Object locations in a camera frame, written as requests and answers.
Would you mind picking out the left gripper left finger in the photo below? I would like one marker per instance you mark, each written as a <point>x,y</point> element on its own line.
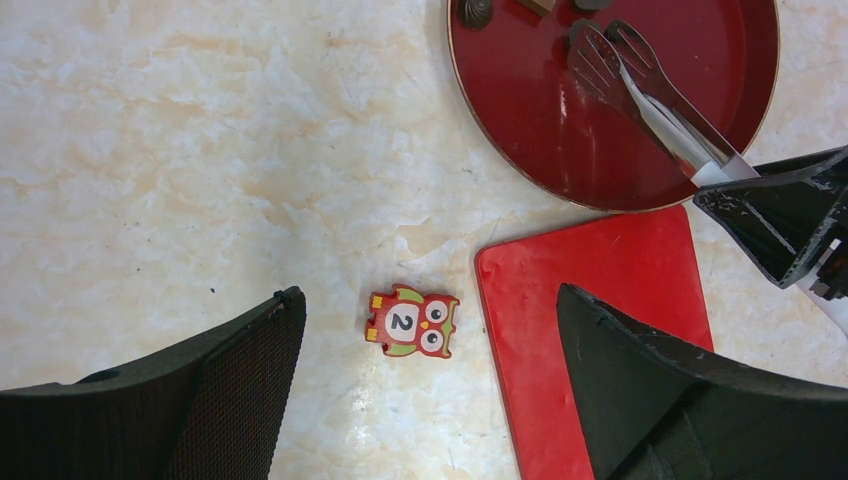
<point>208,407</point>

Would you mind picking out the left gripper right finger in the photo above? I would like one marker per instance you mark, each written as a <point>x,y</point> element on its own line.
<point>653,406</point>

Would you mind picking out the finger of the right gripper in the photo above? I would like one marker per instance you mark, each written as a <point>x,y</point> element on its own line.
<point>790,221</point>

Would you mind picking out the red rectangular lid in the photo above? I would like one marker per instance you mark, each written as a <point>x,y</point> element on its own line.
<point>642,264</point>

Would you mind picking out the round dark red tray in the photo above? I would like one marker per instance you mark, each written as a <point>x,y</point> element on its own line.
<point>721,55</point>

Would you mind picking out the metal tongs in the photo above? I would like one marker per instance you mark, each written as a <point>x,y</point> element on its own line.
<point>619,67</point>

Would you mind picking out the dark round chocolate piece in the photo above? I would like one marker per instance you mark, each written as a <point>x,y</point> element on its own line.
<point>578,26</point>

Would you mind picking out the shell shaped dark chocolate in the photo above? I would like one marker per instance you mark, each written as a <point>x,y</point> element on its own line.
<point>475,14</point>

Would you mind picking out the red owl number block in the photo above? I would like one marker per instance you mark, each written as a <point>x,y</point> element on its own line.
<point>406,321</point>

